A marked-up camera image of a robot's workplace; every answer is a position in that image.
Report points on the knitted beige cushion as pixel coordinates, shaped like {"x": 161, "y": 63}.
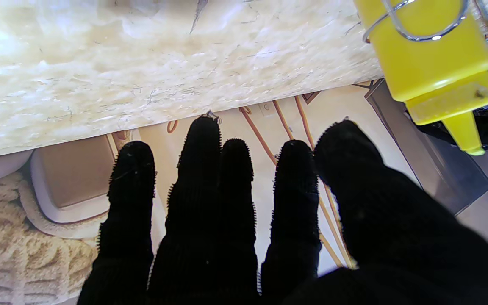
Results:
{"x": 15, "y": 262}

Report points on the yellow squeeze bottle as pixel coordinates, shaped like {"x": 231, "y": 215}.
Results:
{"x": 430, "y": 59}

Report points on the beige sofa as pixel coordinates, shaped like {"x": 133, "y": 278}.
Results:
{"x": 70, "y": 182}

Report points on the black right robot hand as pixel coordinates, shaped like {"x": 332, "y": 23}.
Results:
{"x": 210, "y": 237}

